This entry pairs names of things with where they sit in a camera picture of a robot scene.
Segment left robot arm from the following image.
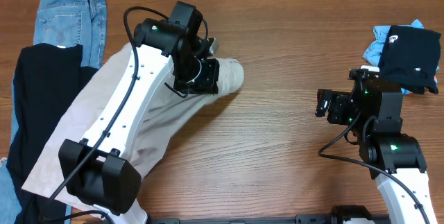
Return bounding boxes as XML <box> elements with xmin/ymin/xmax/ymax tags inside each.
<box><xmin>58</xmin><ymin>1</ymin><xmax>219</xmax><ymax>223</ymax></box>

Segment black folded shorts with logo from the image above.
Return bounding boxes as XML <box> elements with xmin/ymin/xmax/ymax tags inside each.
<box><xmin>377</xmin><ymin>25</ymin><xmax>442</xmax><ymax>96</ymax></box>

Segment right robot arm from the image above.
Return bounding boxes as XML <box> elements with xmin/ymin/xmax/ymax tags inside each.
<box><xmin>315</xmin><ymin>66</ymin><xmax>437</xmax><ymax>223</ymax></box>

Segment beige khaki shorts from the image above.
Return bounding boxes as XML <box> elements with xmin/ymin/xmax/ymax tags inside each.
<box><xmin>22</xmin><ymin>44</ymin><xmax>244</xmax><ymax>197</ymax></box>

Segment light blue folded garment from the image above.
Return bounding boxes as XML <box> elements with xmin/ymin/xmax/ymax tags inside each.
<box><xmin>362</xmin><ymin>19</ymin><xmax>440</xmax><ymax>97</ymax></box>

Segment light blue denim jeans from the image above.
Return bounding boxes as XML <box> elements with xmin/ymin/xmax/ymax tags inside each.
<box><xmin>1</xmin><ymin>0</ymin><xmax>107</xmax><ymax>223</ymax></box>

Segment black garment on left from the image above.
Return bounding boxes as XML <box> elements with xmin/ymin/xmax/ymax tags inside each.
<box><xmin>6</xmin><ymin>44</ymin><xmax>97</xmax><ymax>223</ymax></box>

